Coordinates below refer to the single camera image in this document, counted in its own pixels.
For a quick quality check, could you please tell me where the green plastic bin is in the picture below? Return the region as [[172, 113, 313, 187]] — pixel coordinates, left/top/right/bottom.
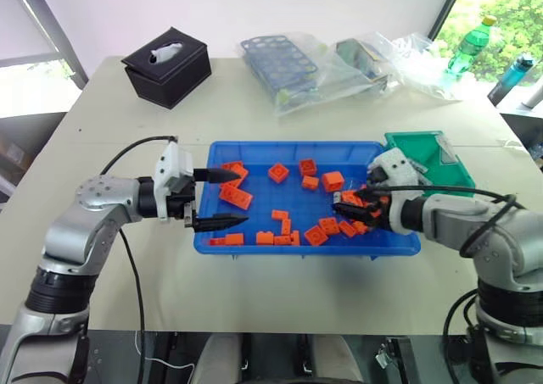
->
[[383, 130, 477, 198]]

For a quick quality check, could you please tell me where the black tissue box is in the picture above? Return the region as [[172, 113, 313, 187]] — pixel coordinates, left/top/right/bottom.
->
[[120, 25, 213, 112]]

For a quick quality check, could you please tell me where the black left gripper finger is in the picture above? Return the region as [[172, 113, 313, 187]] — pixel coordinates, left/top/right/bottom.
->
[[193, 168, 242, 186], [193, 214, 249, 234]]

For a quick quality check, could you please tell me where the black bracket with padlock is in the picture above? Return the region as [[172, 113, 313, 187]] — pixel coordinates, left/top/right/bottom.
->
[[374, 336, 422, 384]]

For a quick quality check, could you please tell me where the clear bag around rack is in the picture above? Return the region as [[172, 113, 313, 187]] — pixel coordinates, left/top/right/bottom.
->
[[236, 31, 343, 120]]

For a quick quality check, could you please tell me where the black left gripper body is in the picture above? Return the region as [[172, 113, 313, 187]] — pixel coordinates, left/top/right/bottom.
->
[[166, 178, 199, 233]]

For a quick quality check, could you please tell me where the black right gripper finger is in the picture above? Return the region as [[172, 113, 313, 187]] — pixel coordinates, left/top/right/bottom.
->
[[353, 186, 389, 203], [331, 202, 379, 226]]

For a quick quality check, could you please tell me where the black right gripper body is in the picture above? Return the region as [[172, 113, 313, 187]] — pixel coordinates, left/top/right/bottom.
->
[[365, 167, 394, 232]]

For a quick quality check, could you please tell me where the blue water bottle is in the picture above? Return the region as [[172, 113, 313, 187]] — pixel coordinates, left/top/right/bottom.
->
[[487, 53, 534, 105]]

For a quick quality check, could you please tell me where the dark packaged item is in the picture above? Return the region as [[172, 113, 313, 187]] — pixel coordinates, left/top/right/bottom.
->
[[334, 38, 389, 91]]

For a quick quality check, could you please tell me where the green plastic bottle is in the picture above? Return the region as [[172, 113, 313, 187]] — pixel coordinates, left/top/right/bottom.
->
[[446, 14, 499, 78]]

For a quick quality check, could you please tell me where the thin white cord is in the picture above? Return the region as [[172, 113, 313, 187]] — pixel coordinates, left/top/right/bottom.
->
[[134, 330, 193, 370]]

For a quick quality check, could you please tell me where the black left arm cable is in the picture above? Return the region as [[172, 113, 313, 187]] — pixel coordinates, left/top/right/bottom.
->
[[99, 134, 180, 384]]

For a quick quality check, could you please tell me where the clear bag with dark item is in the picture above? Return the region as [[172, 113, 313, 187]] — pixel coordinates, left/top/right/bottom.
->
[[325, 31, 403, 93]]

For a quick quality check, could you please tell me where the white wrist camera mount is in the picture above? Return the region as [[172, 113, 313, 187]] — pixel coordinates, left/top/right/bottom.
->
[[366, 147, 428, 237], [153, 140, 196, 225]]

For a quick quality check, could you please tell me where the blue test tube rack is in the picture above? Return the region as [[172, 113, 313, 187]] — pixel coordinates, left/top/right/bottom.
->
[[240, 36, 320, 102]]

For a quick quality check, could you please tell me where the white tissue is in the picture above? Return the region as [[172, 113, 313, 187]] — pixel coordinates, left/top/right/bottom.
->
[[148, 41, 185, 64]]

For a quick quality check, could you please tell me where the crumpled clear plastic bag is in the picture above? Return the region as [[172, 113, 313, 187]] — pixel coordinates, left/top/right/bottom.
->
[[389, 31, 464, 102]]

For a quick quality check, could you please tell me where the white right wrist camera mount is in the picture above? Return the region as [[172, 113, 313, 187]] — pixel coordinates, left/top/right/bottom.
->
[[366, 147, 428, 237]]

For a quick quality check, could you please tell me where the blue plastic bin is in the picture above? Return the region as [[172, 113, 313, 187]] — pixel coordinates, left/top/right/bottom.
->
[[193, 141, 423, 261]]

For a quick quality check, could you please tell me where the long orange toy brick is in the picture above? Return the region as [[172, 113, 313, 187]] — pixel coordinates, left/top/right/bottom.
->
[[219, 183, 255, 209]]

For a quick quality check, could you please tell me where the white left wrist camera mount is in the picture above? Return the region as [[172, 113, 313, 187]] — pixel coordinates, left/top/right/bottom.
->
[[153, 140, 196, 225]]

